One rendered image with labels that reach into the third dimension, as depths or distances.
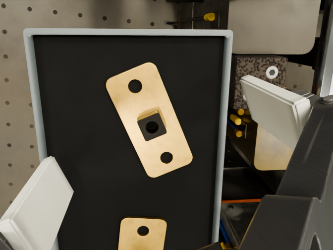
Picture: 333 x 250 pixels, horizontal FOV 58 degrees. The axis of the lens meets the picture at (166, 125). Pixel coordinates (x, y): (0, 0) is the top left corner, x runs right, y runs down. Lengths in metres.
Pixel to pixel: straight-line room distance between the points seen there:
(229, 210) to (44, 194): 0.32
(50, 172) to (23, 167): 0.60
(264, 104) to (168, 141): 0.09
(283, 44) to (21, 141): 0.61
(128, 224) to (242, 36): 0.20
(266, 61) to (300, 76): 0.48
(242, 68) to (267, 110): 0.13
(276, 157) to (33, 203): 0.26
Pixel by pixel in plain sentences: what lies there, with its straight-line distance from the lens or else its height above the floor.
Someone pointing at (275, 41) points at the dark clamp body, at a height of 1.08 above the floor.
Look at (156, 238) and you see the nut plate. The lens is 0.27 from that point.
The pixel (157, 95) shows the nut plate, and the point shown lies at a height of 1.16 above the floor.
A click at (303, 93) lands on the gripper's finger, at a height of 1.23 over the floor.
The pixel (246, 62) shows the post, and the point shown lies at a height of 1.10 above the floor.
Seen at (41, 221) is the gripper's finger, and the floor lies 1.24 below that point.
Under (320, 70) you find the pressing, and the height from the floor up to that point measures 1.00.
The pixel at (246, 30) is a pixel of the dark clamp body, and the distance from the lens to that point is 0.31.
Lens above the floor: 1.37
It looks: 72 degrees down
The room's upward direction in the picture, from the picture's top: 162 degrees clockwise
